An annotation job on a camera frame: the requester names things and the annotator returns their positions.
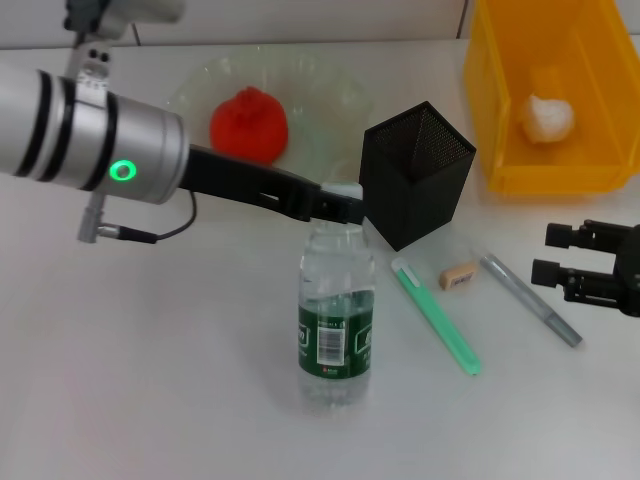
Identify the beige eraser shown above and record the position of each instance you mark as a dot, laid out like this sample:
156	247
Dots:
457	276

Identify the clear green-label water bottle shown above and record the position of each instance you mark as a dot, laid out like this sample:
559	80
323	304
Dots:
335	300

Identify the pale green glass fruit plate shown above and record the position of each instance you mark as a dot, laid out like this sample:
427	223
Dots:
325	115

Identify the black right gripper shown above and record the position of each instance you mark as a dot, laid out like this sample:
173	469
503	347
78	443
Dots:
631	280

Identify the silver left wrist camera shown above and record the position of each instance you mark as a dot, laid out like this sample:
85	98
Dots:
92	65

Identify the white paper ball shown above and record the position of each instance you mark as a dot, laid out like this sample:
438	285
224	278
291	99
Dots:
547	117

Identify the black mesh pen holder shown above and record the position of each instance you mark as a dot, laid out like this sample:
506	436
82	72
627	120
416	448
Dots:
405	205

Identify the grey pen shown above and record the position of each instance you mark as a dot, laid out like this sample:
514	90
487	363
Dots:
530	300

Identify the yellow plastic bin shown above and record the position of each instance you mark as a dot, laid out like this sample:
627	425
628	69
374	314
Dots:
550	172

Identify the red-orange plush orange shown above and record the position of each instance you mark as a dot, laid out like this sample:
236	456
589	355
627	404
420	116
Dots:
247	125

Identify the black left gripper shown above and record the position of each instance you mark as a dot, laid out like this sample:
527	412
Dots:
240	180

